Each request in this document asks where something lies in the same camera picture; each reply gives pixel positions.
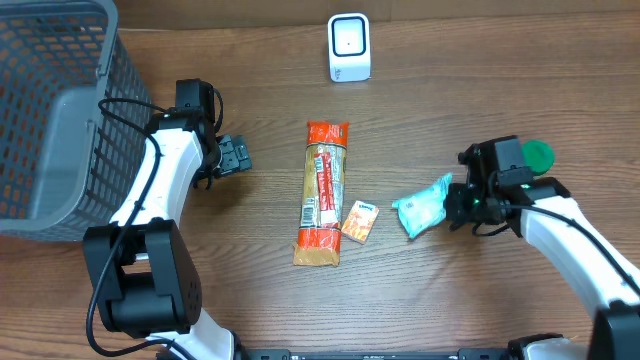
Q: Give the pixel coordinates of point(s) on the orange spaghetti package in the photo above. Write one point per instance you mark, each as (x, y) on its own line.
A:
(319, 233)

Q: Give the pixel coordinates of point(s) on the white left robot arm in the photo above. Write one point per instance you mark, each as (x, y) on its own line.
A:
(146, 289)

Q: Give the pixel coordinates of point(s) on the grey plastic basket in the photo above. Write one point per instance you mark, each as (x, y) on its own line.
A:
(65, 166)

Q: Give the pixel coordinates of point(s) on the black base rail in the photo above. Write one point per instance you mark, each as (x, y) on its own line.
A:
(380, 354)

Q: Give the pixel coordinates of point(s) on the orange Kleenex tissue pack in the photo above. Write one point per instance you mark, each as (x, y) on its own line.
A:
(359, 221)

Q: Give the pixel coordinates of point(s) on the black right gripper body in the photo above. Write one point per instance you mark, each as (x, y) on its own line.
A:
(455, 206)

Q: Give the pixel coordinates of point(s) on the white barcode scanner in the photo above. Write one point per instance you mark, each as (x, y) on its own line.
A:
(349, 47)

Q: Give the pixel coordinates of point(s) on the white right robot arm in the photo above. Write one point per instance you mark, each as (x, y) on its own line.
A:
(544, 214)

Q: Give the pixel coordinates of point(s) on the teal wet wipes pack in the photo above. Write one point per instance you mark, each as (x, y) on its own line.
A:
(424, 209)

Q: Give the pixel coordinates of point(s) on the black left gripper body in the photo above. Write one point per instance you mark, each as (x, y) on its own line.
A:
(233, 154)

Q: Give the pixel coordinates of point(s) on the green lid jar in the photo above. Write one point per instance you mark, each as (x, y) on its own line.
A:
(539, 156)

